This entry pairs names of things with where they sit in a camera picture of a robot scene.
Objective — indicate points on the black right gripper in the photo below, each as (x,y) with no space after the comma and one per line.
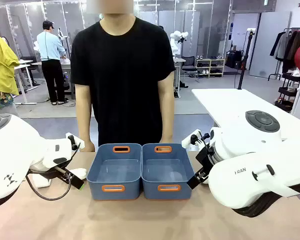
(206,160)

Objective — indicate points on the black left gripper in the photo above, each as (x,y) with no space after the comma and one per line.
(51,173)

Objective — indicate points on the white plush toy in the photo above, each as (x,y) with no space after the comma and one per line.
(80,173)

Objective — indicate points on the white digital clock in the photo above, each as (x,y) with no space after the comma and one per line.
(41,182)

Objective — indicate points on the person's left forearm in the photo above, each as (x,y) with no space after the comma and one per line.
(166,120)

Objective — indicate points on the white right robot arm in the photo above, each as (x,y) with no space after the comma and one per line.
(252,180)

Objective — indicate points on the person's right forearm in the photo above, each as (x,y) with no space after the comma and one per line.
(83,125)

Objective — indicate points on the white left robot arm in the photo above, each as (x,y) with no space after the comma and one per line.
(15,150)

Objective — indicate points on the person's right hand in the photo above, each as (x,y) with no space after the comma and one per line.
(90,147)

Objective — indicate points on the person's left hand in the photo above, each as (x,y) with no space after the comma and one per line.
(167,140)

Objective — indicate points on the large white table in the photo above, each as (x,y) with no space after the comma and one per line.
(230,105)

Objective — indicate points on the black office chair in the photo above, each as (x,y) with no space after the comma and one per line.
(190,67)

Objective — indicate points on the wooden shoe rack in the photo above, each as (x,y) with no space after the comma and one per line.
(210,67)

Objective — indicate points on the person in black t-shirt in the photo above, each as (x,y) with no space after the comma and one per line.
(122,75)

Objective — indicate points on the white office desk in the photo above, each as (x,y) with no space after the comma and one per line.
(25,66)

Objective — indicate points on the black equipment case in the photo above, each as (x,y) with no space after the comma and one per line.
(233,60)

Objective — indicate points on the black tripod stand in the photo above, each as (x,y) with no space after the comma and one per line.
(245,62)

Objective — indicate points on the black trolley cart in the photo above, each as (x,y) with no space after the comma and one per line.
(287,90)

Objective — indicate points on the white support pole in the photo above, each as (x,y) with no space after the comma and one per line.
(297,97)

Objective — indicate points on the man in light blue shirt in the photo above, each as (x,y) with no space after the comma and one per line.
(50,50)

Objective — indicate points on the person in yellow jacket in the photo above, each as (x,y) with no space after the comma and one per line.
(2,65)

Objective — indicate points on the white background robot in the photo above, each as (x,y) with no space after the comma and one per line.
(176,42)

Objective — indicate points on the white standing device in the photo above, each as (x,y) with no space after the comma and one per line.
(61,33)

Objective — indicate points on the clothes rack with dark coats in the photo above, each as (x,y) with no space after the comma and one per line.
(287,50)

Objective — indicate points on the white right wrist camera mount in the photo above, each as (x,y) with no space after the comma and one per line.
(187,142)

